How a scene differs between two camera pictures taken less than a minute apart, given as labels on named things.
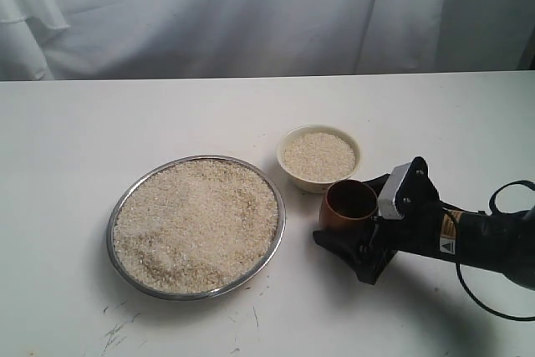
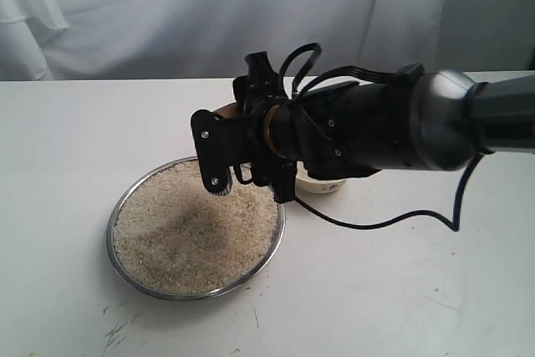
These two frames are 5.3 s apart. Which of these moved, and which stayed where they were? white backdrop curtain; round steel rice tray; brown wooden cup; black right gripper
Moved: brown wooden cup; black right gripper
Stayed: white backdrop curtain; round steel rice tray
